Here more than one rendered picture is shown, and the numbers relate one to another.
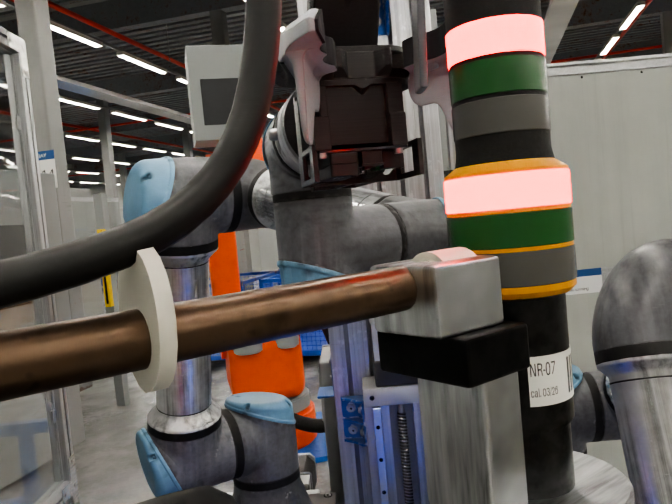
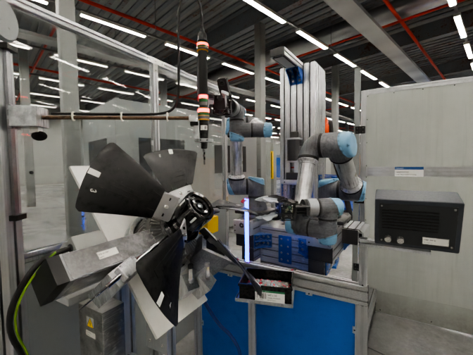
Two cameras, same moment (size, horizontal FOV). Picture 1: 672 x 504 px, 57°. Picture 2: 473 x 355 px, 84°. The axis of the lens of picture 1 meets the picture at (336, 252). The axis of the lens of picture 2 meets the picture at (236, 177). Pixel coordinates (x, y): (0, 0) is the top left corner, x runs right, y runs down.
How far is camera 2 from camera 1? 0.92 m
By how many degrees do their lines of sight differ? 32
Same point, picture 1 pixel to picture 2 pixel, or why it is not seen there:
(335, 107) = (216, 103)
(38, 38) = (260, 84)
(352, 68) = (218, 98)
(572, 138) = (415, 114)
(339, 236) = (237, 127)
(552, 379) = (202, 127)
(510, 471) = (196, 134)
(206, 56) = not seen: hidden behind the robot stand
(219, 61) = not seen: hidden behind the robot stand
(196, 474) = (236, 189)
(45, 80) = (261, 98)
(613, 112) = (437, 103)
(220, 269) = not seen: hidden behind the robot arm
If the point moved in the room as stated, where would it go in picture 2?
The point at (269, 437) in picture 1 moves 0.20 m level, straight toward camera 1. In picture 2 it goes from (255, 185) to (243, 188)
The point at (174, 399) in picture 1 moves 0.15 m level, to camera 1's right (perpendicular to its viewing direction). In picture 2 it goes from (232, 171) to (252, 171)
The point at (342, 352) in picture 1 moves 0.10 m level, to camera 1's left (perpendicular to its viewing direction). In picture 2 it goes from (283, 171) to (270, 171)
